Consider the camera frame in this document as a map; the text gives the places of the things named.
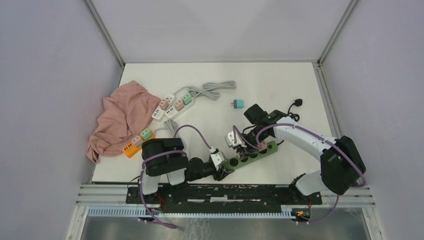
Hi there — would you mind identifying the grey coiled cord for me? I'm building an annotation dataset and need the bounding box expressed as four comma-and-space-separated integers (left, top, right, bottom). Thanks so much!
153, 119, 187, 147
172, 80, 237, 101

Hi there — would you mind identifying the white power strip left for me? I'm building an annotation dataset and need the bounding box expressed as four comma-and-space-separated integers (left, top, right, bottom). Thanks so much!
152, 94, 176, 122

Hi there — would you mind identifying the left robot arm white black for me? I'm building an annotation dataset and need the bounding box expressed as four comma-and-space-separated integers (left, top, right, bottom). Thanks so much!
138, 138, 234, 204

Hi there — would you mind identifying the orange power strip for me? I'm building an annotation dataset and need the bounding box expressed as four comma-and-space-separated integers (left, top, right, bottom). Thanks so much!
122, 128, 156, 159

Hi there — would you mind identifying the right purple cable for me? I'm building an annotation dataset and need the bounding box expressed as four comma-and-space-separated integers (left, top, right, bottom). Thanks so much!
231, 123, 368, 225

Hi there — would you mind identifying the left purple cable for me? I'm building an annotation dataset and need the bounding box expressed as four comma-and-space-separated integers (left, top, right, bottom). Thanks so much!
138, 124, 215, 229

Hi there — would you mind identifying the grey coiled cord upper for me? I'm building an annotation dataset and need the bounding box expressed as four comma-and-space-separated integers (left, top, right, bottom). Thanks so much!
172, 80, 237, 101

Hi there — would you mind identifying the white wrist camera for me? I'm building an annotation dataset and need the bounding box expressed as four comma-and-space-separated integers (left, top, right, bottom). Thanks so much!
224, 131, 246, 148
209, 148, 227, 171

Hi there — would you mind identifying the pink cloth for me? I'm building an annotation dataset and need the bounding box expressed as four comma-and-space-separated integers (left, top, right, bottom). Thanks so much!
85, 80, 161, 163

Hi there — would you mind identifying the teal usb charger plug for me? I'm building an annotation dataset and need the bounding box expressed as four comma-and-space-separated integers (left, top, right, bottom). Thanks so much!
230, 99, 245, 109

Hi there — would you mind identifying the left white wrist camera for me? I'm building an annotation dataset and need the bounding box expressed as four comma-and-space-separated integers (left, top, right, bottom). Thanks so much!
209, 148, 227, 171

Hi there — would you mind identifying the green plug on white strip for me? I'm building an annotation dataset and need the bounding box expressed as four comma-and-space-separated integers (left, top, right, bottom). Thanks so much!
181, 93, 193, 105

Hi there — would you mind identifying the pink plug on right strip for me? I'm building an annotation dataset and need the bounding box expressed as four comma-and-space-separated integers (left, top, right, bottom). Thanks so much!
174, 100, 185, 111

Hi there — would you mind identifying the green power strip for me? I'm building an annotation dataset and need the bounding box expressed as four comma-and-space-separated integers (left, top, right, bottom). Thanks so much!
223, 141, 279, 171

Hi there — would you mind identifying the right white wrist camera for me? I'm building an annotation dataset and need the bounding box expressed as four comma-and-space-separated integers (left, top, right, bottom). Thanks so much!
224, 131, 246, 148

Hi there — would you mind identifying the grey coiled cord lower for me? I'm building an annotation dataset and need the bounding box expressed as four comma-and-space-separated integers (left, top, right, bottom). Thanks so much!
153, 119, 187, 147

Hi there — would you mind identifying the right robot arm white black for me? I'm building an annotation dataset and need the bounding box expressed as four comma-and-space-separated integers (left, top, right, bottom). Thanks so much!
226, 104, 367, 204

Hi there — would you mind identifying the pink charger plug far end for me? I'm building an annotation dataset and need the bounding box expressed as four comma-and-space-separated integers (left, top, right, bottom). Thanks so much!
258, 141, 268, 152

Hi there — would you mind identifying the purple cable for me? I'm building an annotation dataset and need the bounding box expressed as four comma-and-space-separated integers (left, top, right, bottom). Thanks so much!
231, 123, 368, 225
138, 124, 215, 229

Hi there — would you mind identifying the black power cord with plug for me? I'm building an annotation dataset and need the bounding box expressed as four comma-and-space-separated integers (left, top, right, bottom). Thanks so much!
276, 98, 304, 147

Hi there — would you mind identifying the black mounting base plate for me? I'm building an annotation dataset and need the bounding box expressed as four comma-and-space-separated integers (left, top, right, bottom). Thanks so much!
125, 183, 323, 214

